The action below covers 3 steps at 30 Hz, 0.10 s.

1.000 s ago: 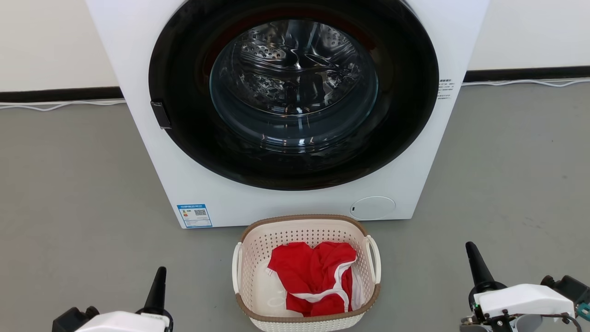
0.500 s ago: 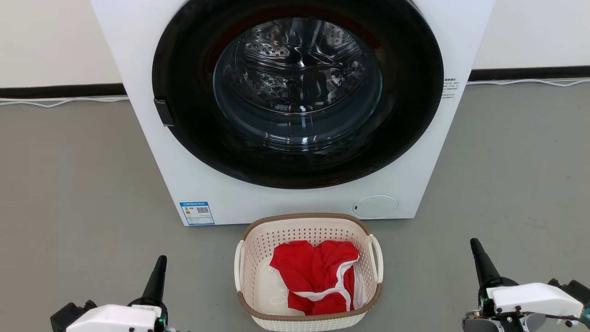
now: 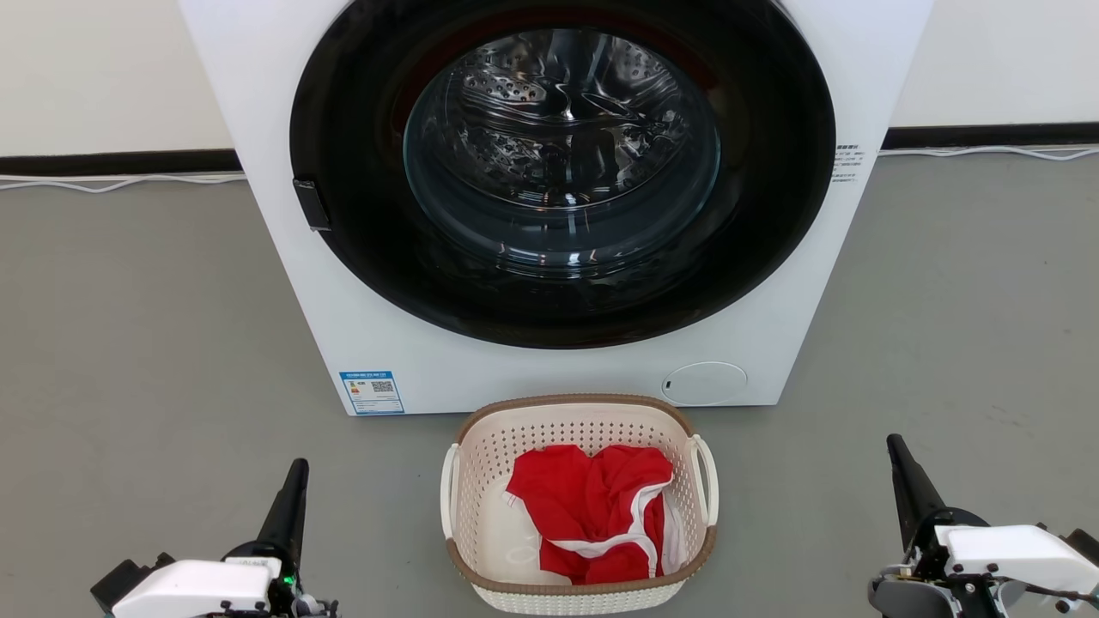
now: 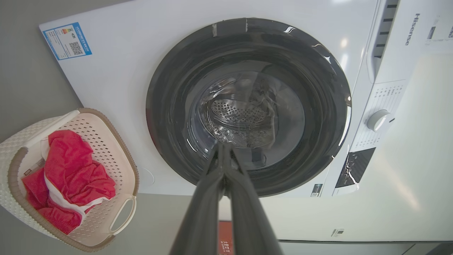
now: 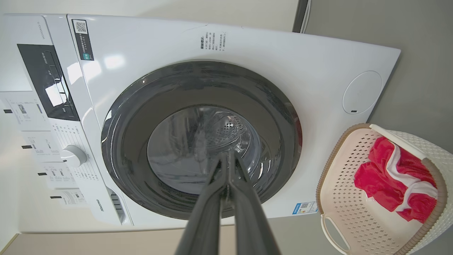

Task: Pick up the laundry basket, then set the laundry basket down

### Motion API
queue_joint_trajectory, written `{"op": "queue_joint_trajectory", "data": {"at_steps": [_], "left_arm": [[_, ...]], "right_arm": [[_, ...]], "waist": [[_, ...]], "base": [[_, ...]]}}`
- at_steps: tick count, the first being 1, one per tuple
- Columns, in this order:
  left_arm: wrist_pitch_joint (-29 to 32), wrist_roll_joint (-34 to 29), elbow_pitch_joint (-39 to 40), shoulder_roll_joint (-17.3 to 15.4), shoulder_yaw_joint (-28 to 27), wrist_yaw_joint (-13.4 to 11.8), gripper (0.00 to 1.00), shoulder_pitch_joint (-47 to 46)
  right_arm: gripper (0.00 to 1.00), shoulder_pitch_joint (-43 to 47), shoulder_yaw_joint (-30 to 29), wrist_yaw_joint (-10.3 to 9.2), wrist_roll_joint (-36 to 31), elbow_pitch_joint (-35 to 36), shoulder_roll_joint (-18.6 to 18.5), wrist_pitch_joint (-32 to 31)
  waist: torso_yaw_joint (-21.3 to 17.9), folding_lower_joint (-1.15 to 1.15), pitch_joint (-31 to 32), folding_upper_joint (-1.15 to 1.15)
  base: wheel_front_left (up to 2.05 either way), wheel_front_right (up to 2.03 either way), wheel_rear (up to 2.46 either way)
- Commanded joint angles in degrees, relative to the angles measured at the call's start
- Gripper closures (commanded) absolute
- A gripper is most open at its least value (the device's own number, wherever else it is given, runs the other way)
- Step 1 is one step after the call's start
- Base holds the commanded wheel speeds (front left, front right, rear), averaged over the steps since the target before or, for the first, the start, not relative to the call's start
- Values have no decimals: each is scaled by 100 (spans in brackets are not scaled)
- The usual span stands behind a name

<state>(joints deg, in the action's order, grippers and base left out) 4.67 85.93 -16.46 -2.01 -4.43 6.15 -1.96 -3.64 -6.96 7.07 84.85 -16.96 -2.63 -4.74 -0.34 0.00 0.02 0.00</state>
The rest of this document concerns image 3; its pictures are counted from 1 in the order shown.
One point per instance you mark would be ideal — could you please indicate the steel washer drum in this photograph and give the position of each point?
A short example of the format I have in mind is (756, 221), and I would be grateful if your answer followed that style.
(562, 116)

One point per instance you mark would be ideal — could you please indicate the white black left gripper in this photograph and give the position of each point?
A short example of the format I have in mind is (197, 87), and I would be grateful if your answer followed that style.
(193, 592)

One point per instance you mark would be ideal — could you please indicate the blue energy label sticker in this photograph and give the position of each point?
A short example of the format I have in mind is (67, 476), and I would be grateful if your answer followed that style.
(371, 392)

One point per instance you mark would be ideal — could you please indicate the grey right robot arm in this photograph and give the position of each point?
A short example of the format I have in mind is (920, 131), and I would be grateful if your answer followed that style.
(897, 599)

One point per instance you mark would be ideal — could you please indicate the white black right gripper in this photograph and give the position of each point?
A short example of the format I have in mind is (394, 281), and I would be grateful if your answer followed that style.
(1013, 554)

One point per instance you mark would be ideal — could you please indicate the white front-load washing machine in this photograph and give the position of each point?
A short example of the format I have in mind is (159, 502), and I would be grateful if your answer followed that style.
(356, 343)

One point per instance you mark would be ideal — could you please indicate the white perforated laundry basket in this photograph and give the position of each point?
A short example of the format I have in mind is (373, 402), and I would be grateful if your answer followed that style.
(488, 459)

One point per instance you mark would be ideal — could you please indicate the red garment with white trim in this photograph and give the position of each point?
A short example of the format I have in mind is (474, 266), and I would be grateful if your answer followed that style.
(579, 498)

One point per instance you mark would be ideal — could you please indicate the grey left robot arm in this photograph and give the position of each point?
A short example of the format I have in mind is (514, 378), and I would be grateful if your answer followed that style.
(318, 609)

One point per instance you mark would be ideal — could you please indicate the small printed text label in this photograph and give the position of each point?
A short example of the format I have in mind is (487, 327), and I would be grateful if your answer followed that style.
(848, 163)

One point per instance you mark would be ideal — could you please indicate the round white filter cover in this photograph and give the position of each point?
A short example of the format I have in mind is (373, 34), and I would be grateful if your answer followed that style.
(704, 384)

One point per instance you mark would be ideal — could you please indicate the round black washer door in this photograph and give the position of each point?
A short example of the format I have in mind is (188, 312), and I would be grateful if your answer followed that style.
(356, 129)

